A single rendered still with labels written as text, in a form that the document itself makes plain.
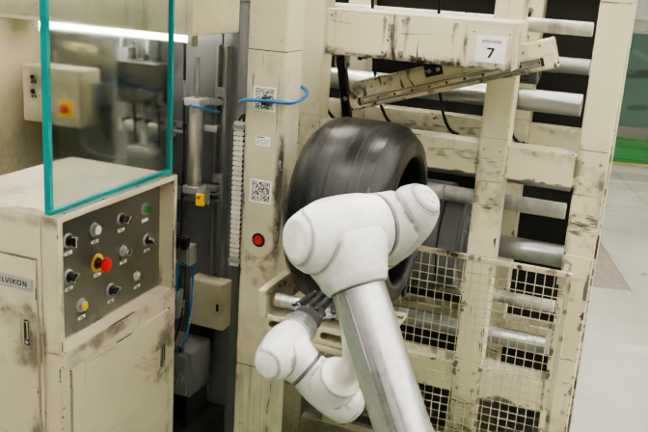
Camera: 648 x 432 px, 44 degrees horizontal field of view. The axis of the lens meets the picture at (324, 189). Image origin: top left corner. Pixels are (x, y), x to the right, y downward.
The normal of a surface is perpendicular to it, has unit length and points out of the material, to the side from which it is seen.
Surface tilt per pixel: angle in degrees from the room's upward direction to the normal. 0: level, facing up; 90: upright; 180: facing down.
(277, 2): 90
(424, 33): 90
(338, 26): 90
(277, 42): 90
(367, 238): 59
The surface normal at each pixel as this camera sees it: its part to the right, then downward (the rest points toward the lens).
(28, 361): -0.37, 0.22
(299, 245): -0.82, -0.02
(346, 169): -0.25, -0.46
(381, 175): 0.45, -0.26
